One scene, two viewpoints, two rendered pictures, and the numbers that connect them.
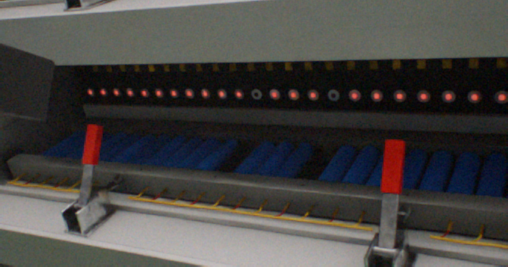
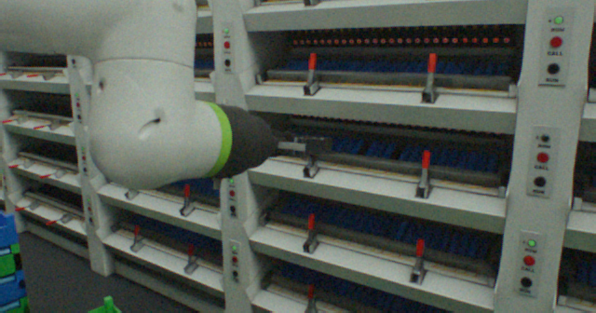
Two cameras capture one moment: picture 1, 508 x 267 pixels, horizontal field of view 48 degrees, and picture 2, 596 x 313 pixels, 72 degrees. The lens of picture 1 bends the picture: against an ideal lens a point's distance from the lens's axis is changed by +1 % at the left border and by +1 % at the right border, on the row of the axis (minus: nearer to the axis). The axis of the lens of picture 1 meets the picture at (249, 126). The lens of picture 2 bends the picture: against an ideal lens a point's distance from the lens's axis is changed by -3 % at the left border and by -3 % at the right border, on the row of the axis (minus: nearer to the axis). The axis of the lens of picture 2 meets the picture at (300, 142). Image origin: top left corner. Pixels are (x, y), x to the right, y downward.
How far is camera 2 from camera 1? 49 cm
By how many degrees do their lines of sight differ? 10
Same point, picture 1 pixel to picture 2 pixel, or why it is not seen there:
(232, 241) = (368, 182)
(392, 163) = (426, 158)
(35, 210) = (286, 168)
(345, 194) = (409, 166)
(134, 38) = (332, 109)
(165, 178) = (339, 156)
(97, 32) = (318, 105)
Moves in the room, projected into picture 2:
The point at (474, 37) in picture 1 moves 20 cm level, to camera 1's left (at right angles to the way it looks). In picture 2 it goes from (452, 123) to (345, 121)
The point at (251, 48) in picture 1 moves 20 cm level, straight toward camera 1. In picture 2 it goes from (378, 117) to (393, 136)
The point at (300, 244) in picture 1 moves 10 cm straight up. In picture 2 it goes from (393, 183) to (395, 137)
